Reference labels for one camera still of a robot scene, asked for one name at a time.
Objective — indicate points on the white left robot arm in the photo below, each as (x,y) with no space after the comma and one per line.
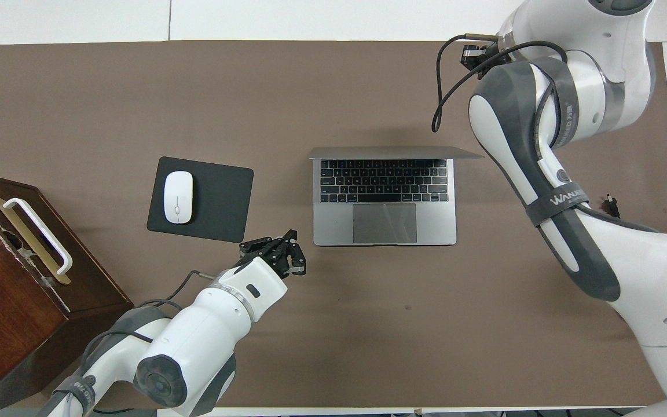
(206,336)

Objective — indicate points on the silver grey laptop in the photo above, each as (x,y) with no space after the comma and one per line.
(333,229)

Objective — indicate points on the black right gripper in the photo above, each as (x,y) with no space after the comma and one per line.
(475,57)

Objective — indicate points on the white computer mouse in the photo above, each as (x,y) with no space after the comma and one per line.
(178,197)

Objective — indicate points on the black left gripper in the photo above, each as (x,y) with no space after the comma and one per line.
(278,255)

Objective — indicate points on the dark brown wooden box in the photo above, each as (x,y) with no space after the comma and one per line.
(3,324)

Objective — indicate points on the black mouse pad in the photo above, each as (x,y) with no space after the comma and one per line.
(223,200)

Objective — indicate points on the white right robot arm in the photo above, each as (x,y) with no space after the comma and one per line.
(646,260)

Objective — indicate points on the brown table mat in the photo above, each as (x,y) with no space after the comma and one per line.
(368,336)

